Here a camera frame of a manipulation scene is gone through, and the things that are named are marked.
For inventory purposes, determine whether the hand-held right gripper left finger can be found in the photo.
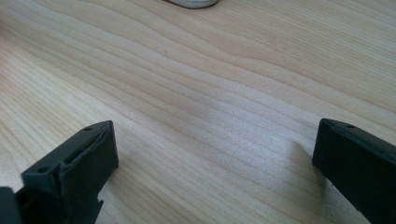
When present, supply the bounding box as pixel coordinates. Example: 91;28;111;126
14;119;120;224

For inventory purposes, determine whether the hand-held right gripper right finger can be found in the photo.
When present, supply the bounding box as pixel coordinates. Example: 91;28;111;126
311;118;396;224

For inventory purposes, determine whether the white round object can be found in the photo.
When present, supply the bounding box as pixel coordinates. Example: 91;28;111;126
167;0;220;9

